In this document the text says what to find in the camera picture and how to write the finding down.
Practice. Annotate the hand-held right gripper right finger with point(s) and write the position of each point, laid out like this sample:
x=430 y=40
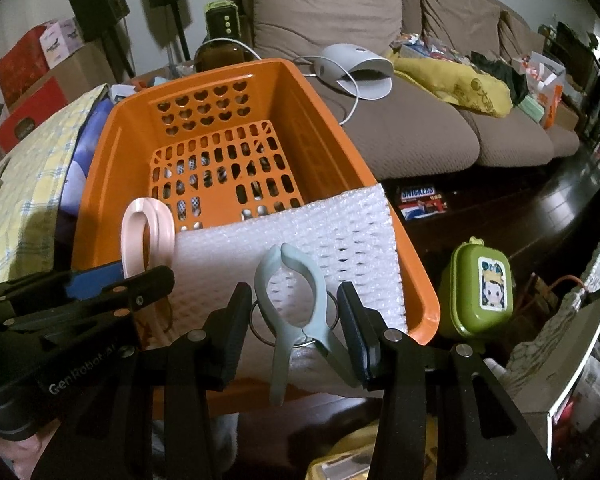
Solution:
x=365 y=360

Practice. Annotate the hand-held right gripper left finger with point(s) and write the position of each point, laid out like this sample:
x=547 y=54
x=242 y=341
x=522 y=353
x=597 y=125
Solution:
x=230 y=340

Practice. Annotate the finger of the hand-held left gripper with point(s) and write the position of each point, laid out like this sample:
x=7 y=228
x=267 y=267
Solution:
x=95 y=280
x=140 y=292

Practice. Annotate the pink plastic clamp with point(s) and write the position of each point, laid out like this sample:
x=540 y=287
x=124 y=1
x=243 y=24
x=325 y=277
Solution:
x=162 y=230

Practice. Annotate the light blue plastic clamp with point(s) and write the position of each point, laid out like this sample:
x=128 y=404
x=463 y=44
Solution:
x=305 y=270

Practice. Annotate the white foam net sheet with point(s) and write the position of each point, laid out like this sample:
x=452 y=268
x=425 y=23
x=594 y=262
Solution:
x=330 y=240

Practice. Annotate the orange plastic basket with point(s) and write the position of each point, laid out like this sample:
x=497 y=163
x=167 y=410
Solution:
x=310 y=110

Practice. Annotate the person's left hand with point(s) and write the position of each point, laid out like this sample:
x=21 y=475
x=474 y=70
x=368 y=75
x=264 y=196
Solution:
x=5 y=460

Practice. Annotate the yellow box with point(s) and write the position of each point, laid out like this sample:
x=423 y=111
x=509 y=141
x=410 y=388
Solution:
x=340 y=455

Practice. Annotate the yellow checkered tablecloth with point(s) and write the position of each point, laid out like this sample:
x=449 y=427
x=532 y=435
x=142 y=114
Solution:
x=30 y=195

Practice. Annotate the blue printed cloth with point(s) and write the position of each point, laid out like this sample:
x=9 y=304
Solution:
x=85 y=160

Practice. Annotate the green cartoon lunch box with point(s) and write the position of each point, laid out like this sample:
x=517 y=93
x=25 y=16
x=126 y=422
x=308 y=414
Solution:
x=475 y=290

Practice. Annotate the candy bar box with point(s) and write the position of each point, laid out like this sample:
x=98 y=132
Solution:
x=422 y=202

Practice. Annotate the red gift box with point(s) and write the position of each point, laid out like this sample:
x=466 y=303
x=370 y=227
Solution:
x=30 y=115

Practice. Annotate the white paper leaflet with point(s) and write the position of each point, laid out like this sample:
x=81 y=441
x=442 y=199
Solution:
x=122 y=91

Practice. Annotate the white board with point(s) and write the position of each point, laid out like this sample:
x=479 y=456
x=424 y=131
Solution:
x=570 y=350

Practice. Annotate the brown cardboard box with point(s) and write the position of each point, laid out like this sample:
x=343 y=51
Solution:
x=80 y=70

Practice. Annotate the dark red patterned box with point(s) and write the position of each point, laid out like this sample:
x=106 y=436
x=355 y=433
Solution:
x=20 y=65

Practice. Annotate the brown sofa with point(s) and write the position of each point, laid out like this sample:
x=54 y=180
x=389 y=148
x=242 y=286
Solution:
x=430 y=135

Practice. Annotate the white pink printed box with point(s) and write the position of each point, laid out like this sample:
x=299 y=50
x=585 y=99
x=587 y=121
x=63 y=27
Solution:
x=60 y=42

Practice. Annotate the brown glass bottle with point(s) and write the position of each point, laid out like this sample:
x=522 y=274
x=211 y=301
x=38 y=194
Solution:
x=220 y=57

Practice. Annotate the yellow cloth bag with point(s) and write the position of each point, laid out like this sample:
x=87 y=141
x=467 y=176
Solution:
x=455 y=90

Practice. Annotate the green portable power station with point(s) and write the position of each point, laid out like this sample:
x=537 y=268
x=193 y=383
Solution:
x=222 y=20

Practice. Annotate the white dome lamp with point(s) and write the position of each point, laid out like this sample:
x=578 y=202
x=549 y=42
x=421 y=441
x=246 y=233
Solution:
x=350 y=67

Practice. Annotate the dark cloth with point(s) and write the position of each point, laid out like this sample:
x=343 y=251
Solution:
x=500 y=75

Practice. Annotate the pile of snack packets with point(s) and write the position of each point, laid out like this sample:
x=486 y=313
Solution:
x=430 y=50

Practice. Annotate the white orange shopping bag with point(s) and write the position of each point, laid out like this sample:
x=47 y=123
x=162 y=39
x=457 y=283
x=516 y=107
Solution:
x=540 y=80

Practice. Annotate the large brown sofa cushion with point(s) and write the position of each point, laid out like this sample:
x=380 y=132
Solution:
x=325 y=5

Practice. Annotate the small brown sofa cushion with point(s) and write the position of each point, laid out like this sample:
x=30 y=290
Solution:
x=520 y=32

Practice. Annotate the dark wooden cabinet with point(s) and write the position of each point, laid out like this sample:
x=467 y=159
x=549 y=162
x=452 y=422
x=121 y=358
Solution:
x=590 y=75

